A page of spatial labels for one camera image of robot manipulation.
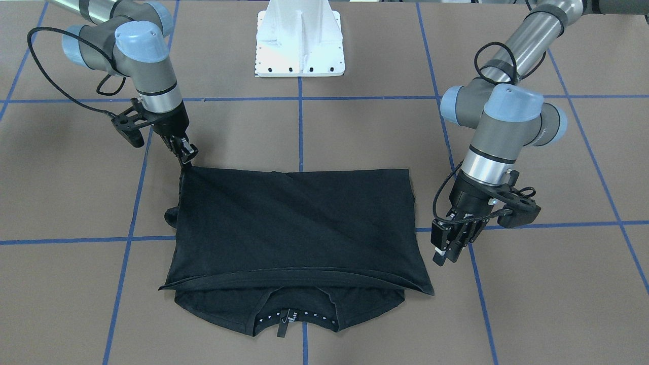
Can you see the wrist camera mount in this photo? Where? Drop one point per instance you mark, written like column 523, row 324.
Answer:
column 129, row 122
column 519, row 207

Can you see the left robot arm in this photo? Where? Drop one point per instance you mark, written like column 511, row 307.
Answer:
column 506, row 118

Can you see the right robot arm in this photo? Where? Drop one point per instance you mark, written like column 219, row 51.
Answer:
column 126, row 38

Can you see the black graphic t-shirt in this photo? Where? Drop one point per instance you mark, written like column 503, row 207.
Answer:
column 257, row 249

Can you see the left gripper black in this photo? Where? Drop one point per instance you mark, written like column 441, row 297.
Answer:
column 468, row 199

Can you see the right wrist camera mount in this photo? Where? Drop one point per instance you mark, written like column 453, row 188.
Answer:
column 129, row 122

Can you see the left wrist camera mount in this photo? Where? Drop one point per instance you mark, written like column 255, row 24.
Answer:
column 519, row 207

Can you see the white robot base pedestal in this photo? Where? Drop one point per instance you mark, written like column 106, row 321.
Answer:
column 299, row 39

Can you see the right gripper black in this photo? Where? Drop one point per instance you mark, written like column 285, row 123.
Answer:
column 173, row 123

